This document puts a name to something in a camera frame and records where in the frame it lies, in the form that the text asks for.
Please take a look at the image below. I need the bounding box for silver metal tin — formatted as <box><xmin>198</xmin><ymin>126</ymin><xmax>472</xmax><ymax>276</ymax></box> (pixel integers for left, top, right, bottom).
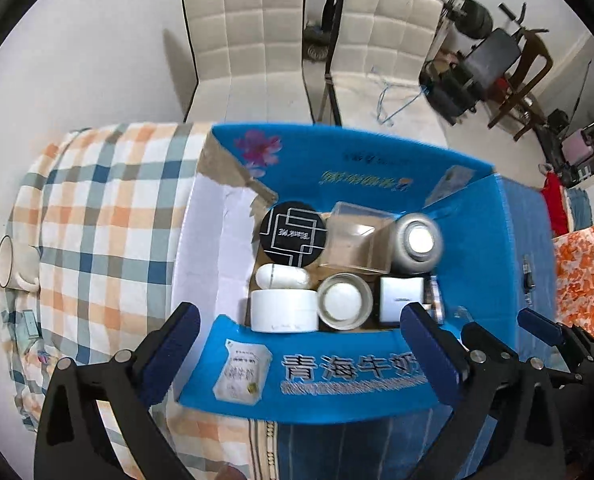
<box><xmin>391</xmin><ymin>214</ymin><xmax>443</xmax><ymax>275</ymax></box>

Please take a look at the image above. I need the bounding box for clear plastic display box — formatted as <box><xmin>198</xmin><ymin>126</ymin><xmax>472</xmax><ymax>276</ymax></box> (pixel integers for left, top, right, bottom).
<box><xmin>320</xmin><ymin>202</ymin><xmax>397</xmax><ymax>274</ymax></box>

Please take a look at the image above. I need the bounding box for white earbuds case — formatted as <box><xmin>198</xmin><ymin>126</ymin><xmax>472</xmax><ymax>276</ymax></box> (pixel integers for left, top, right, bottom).
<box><xmin>255</xmin><ymin>263</ymin><xmax>310</xmax><ymax>289</ymax></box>

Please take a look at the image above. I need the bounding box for small blue labelled bottle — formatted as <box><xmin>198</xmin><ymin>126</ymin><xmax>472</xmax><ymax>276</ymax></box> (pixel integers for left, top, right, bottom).
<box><xmin>423</xmin><ymin>274</ymin><xmax>446</xmax><ymax>325</ymax></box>

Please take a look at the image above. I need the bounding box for orange floral fabric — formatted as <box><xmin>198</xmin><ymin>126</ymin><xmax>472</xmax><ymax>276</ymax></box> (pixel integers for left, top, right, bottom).
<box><xmin>554</xmin><ymin>226</ymin><xmax>594</xmax><ymax>337</ymax></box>

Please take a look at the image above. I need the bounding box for car key with fob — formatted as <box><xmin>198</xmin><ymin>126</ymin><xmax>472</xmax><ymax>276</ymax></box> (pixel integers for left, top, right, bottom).
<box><xmin>521</xmin><ymin>255</ymin><xmax>534</xmax><ymax>308</ymax></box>

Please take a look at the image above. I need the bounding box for grey square charger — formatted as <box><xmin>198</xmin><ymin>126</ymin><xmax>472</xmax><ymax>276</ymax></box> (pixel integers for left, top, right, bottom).
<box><xmin>377</xmin><ymin>276</ymin><xmax>424</xmax><ymax>326</ymax></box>

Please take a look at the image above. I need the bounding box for blue cardboard milk box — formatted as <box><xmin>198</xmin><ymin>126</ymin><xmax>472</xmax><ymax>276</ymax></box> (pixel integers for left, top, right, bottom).
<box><xmin>169</xmin><ymin>121</ymin><xmax>534</xmax><ymax>426</ymax></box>

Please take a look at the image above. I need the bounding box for blue denim garment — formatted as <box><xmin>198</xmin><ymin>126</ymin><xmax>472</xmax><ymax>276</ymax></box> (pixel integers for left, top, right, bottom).
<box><xmin>567</xmin><ymin>188</ymin><xmax>593</xmax><ymax>231</ymax></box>

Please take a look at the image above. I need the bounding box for round tin white lid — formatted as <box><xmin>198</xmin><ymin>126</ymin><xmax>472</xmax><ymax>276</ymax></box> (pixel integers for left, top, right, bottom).
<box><xmin>317</xmin><ymin>273</ymin><xmax>373</xmax><ymax>332</ymax></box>

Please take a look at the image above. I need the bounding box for red garment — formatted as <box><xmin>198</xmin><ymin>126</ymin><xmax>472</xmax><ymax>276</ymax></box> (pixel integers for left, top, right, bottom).
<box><xmin>541</xmin><ymin>171</ymin><xmax>569</xmax><ymax>237</ymax></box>

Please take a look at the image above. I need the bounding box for white ceramic mug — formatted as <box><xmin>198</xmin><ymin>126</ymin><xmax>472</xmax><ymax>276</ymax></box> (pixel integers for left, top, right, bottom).
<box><xmin>0</xmin><ymin>235</ymin><xmax>40</xmax><ymax>294</ymax></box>

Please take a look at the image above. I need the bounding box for pink suitcase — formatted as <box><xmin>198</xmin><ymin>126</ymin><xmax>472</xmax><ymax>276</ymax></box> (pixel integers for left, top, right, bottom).
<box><xmin>562</xmin><ymin>130</ymin><xmax>594</xmax><ymax>166</ymax></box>

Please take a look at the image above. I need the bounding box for blue striped tablecloth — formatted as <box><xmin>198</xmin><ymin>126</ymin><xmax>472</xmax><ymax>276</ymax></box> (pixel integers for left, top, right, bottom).
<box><xmin>274</xmin><ymin>173</ymin><xmax>560</xmax><ymax>480</ymax></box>

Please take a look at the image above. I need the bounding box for white paper tape roll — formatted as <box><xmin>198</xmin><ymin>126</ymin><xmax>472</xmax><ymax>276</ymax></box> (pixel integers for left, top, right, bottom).
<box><xmin>249</xmin><ymin>289</ymin><xmax>319</xmax><ymax>334</ymax></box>

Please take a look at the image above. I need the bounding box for black round patterned tin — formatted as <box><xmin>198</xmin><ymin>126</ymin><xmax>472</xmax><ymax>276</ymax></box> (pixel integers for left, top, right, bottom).
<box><xmin>258</xmin><ymin>200</ymin><xmax>327</xmax><ymax>268</ymax></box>

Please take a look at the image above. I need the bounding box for plaid checked cloth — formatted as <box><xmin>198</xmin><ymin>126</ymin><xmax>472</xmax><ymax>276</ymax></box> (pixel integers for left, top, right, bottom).
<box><xmin>0</xmin><ymin>121</ymin><xmax>279</xmax><ymax>480</ymax></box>

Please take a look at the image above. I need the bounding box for black weight bench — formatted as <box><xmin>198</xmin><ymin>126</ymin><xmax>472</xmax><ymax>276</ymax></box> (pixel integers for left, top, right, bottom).
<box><xmin>419</xmin><ymin>28</ymin><xmax>520</xmax><ymax>126</ymax></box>

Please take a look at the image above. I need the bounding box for brown wooden chair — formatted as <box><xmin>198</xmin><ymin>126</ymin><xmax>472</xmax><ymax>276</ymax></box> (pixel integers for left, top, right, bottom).
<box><xmin>488</xmin><ymin>27</ymin><xmax>554</xmax><ymax>142</ymax></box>

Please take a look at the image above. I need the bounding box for black barbell weight plate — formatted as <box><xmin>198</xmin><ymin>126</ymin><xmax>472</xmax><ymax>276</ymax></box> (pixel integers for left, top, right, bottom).
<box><xmin>455</xmin><ymin>0</ymin><xmax>493</xmax><ymax>40</ymax></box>

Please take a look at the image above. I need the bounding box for right white padded chair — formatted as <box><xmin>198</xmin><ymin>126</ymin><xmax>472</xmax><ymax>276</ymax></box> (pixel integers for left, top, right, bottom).
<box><xmin>325</xmin><ymin>0</ymin><xmax>448</xmax><ymax>148</ymax></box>

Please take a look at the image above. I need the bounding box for white padded chair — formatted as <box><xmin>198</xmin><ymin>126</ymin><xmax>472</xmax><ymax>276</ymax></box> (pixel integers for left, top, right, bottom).
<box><xmin>325</xmin><ymin>0</ymin><xmax>448</xmax><ymax>148</ymax></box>
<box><xmin>182</xmin><ymin>0</ymin><xmax>313</xmax><ymax>124</ymax></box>

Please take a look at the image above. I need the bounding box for left white padded chair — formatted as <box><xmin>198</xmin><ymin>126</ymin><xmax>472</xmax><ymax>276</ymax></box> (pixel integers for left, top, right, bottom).
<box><xmin>182</xmin><ymin>0</ymin><xmax>313</xmax><ymax>124</ymax></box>

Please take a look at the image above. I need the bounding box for blue cord on chair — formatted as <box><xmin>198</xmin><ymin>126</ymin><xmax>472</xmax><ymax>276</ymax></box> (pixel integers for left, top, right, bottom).
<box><xmin>368</xmin><ymin>65</ymin><xmax>429</xmax><ymax>127</ymax></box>

